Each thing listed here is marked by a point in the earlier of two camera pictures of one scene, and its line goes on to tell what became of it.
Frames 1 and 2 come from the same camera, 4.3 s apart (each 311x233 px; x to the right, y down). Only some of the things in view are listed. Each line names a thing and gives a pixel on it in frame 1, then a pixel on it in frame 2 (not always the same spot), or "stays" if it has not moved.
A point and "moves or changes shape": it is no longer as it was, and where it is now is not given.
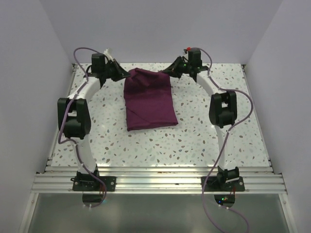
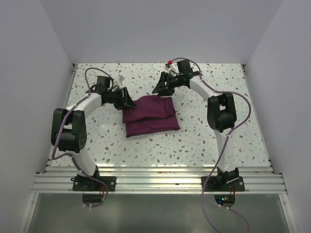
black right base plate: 211,185 stays
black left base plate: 84,183 stays
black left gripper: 120,73 -> 125,101
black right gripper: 173,70 -> 169,91
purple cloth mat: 147,99 moves or changes shape
